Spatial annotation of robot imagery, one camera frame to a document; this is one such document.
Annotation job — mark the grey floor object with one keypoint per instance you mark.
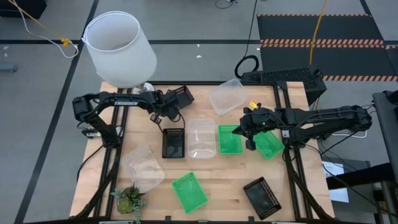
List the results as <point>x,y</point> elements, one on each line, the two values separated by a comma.
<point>7,68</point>

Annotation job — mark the clear plastic basket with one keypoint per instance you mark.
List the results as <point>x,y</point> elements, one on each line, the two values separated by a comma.
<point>143,168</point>
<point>201,138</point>
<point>228,96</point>

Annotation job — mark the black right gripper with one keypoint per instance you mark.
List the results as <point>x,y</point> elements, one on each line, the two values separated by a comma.
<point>258,119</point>

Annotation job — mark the black equipment cart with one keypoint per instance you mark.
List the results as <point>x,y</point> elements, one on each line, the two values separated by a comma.
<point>387,118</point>

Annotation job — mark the black plastic basket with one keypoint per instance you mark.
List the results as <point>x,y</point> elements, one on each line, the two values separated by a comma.
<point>262,197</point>
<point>187,94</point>
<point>173,144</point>

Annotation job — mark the white table lamp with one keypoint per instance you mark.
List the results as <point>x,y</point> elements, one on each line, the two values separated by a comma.
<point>121,53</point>

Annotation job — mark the green plastic basket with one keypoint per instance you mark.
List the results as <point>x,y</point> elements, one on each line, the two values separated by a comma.
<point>189,193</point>
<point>270,146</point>
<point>230,141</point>

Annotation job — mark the black hazard-striped floor mat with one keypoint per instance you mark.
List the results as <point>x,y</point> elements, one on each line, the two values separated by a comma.
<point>311,28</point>

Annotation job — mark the yellow pole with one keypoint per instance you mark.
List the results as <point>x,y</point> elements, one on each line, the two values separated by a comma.
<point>316,31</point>

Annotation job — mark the small yellow clip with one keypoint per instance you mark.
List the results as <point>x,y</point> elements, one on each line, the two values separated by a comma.
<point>254,105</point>

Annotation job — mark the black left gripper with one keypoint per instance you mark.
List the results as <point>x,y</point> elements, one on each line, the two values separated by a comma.
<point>168,102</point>

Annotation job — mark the black aluminium table frame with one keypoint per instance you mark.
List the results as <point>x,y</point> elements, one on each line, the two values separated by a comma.
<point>199,83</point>

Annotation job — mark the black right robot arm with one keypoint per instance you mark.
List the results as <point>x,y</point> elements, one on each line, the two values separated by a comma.
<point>326,119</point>

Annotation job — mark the dark side table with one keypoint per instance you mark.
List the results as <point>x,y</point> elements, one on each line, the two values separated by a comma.
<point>357,177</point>

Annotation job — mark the silver mounting bracket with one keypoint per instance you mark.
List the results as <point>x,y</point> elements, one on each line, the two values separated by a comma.
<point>285,133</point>

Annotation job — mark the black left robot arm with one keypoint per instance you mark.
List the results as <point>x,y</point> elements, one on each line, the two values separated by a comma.
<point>124,101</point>

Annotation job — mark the dark box on floor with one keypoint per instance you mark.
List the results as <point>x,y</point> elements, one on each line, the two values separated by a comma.
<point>21,7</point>

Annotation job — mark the white paper sheet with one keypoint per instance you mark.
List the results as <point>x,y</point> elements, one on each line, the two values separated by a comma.
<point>334,169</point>

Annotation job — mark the small potted succulent plant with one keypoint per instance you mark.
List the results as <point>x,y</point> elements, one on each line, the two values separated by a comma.
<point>127,200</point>

